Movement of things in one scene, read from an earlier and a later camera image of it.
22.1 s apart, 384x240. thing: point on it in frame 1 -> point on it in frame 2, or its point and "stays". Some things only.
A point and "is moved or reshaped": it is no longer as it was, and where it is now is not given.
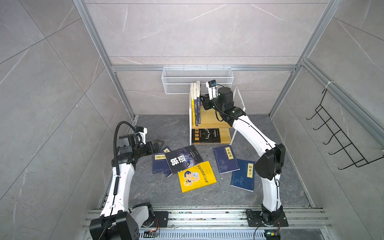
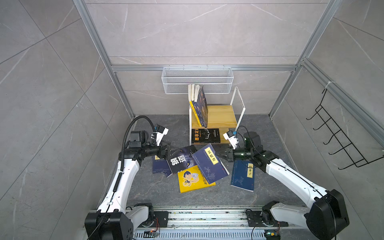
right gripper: (206, 101) -> (230, 156)
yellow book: (193, 104) is moved or reshaped
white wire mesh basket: (177, 80) stays
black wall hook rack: (358, 159) stays
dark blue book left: (160, 163) stays
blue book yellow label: (244, 178) stays
